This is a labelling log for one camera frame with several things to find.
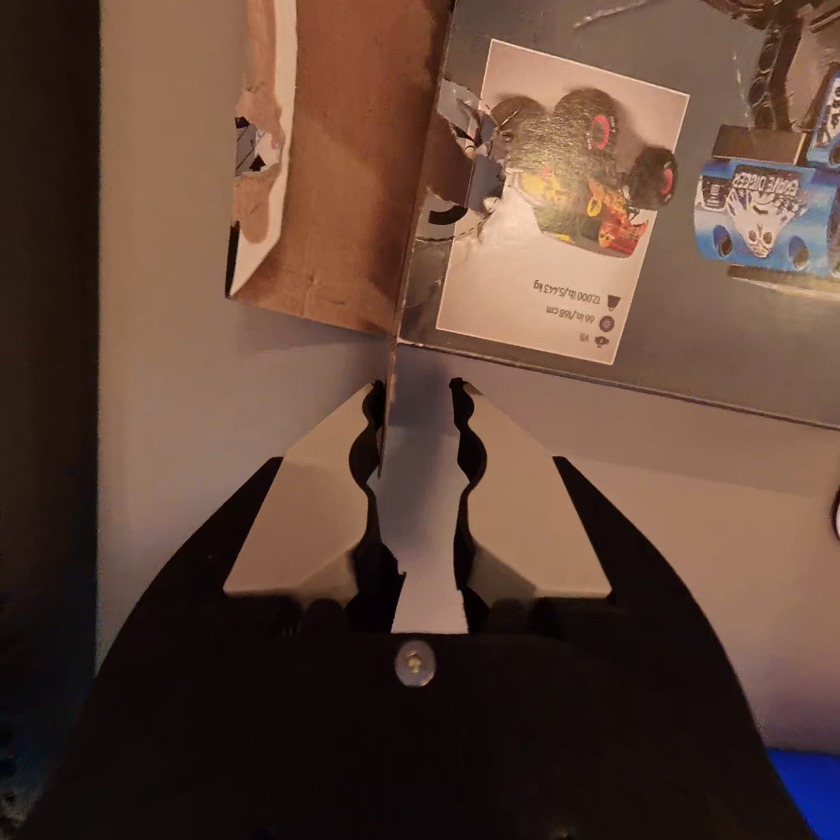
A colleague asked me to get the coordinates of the grey desk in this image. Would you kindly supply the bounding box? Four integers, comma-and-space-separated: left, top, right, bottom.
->
97, 0, 840, 756

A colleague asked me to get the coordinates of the blue storage bin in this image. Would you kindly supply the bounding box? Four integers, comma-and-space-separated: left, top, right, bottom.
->
764, 748, 840, 840

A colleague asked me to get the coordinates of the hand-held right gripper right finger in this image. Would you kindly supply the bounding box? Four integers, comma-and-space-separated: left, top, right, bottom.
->
448, 377, 616, 635

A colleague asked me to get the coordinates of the black dotted mat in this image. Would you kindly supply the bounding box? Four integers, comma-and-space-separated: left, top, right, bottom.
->
0, 0, 102, 828

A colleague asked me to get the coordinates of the dark toy truck box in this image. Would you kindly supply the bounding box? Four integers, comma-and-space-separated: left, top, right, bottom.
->
225, 0, 840, 481

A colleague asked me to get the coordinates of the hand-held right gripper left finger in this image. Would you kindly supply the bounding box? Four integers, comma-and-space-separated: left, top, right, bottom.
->
223, 379, 404, 634

